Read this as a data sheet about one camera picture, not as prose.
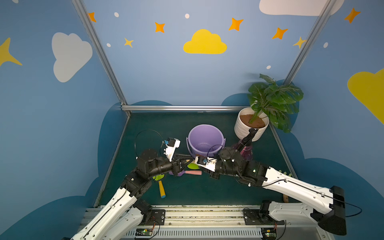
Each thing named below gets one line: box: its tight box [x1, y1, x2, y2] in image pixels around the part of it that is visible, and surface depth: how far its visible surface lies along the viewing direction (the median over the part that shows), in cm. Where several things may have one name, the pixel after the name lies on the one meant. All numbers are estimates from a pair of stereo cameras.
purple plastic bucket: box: [186, 124, 226, 157], surface depth 91 cm
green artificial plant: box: [247, 74, 304, 133], surface depth 82 cm
